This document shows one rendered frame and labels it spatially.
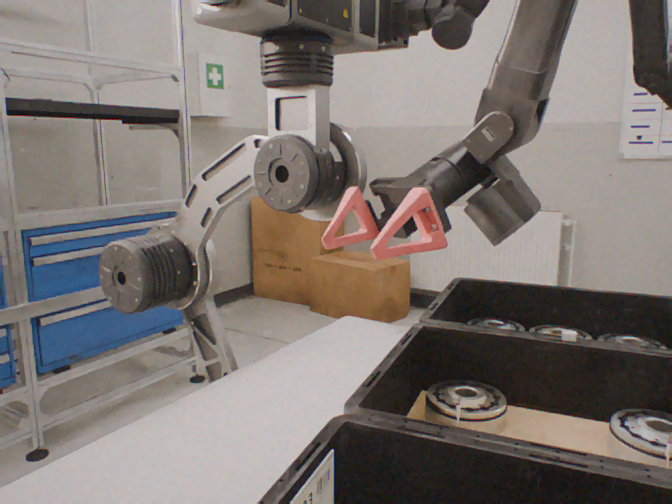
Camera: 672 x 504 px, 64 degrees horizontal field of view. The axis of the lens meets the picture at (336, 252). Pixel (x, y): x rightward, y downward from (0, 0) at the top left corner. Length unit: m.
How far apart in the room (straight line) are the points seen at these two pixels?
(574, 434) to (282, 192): 0.61
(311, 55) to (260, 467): 0.68
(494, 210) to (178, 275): 0.88
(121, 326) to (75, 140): 1.24
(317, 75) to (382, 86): 3.15
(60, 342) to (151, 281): 1.17
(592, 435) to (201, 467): 0.56
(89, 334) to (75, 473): 1.56
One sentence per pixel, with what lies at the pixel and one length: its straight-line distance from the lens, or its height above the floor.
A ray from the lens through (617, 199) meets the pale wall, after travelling 3.67.
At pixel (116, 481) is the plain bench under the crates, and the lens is 0.92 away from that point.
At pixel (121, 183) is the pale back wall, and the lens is 3.54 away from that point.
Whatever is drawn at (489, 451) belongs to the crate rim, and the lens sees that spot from 0.51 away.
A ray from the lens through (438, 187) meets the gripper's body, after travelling 0.61.
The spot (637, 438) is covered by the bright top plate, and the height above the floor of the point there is 0.86.
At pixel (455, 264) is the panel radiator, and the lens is 3.84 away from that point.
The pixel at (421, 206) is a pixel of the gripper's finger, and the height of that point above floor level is 1.12.
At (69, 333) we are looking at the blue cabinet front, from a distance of 2.43.
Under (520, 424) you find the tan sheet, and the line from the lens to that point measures 0.77.
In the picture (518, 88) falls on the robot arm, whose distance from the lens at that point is 0.61.
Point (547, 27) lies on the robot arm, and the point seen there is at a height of 1.30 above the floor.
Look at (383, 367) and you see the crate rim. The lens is 0.65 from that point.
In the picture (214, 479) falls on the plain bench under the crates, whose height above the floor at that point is 0.70.
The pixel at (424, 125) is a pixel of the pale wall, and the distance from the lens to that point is 3.97.
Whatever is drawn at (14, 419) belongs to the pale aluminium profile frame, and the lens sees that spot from 2.55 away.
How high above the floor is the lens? 1.18
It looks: 11 degrees down
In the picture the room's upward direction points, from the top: straight up
